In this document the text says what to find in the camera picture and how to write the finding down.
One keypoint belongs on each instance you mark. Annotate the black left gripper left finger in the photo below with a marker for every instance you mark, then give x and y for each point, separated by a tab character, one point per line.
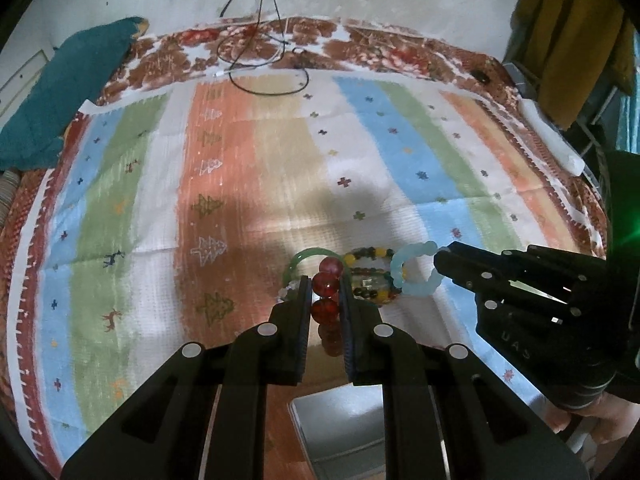
202	414

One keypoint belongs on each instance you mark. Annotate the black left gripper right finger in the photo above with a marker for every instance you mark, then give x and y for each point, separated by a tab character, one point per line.
446	414

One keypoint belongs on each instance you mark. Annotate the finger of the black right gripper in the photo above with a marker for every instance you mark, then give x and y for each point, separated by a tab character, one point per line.
473	255
472	277

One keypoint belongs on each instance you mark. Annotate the green jade bangle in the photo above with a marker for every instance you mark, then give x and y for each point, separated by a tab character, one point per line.
335	266

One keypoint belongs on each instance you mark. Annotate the right hand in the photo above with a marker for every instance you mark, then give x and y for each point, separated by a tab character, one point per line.
616	418

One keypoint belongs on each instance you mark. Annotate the silver metal tin box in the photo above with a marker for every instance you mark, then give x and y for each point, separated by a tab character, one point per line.
342	432

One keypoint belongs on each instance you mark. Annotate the white long object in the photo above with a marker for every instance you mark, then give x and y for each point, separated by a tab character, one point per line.
561	150

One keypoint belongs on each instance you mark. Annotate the striped colourful cloth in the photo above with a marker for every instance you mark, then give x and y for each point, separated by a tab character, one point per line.
280	169

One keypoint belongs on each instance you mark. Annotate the mustard yellow hanging cloth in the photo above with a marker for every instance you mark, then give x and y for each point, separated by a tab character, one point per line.
568	45

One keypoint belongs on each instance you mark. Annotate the striped grey pillow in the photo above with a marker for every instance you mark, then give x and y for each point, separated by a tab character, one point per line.
9	181

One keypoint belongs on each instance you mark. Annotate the teal blanket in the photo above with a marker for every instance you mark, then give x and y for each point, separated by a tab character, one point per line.
33	136

